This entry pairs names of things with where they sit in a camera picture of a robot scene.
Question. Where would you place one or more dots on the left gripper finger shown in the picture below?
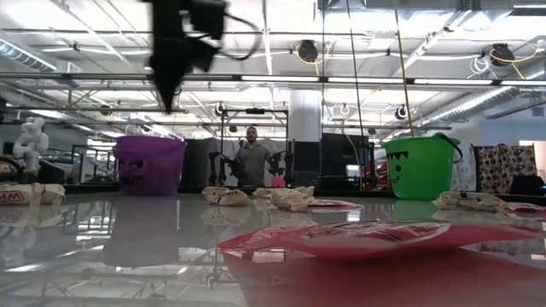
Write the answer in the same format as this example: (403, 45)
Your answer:
(168, 91)

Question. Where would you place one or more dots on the pink candy pack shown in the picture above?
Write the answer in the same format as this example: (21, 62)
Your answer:
(337, 204)

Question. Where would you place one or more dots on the red candy pack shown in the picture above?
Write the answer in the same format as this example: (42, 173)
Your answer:
(332, 239)
(526, 206)

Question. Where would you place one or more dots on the purple halloween bucket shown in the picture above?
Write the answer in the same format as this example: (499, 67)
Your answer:
(149, 170)

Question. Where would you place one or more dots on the person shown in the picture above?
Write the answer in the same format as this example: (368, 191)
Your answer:
(252, 162)

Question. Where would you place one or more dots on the white column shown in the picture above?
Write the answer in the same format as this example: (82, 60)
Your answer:
(305, 115)

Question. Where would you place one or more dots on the small pink object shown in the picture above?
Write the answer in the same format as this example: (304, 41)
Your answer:
(278, 182)

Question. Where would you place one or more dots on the white humanoid figure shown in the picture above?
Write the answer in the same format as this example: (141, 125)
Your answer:
(30, 140)

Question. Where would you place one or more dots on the black panel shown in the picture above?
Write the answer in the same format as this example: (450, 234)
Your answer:
(341, 153)

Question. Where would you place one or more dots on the long ceiling light strip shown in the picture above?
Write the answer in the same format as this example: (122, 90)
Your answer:
(367, 79)

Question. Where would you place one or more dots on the green Frankenstein bucket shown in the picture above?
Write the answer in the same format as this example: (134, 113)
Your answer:
(422, 170)

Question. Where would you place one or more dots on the white patterned cloth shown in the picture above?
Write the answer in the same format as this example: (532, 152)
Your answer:
(464, 170)

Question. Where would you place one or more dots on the floral patterned cloth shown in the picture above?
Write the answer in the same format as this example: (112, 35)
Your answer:
(505, 166)

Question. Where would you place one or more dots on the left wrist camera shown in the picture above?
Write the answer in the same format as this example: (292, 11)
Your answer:
(207, 19)

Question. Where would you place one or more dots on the black frame stand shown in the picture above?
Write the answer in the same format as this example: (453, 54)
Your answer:
(254, 111)

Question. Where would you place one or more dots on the black table frame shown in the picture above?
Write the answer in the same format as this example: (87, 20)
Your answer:
(85, 189)

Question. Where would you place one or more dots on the silver ventilation duct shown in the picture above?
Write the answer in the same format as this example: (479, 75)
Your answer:
(482, 102)

